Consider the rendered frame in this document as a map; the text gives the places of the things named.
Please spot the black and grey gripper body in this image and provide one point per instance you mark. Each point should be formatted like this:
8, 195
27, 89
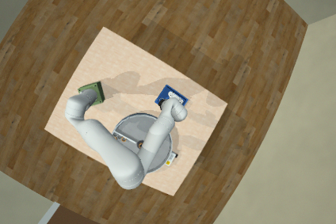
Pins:
170, 94

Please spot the blue rectangular crate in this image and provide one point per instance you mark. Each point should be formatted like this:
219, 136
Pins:
164, 94

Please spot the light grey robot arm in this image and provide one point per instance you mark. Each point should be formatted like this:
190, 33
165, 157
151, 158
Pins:
125, 166

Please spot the grey round turning table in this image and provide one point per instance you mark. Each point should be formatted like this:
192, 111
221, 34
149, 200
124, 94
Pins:
135, 129

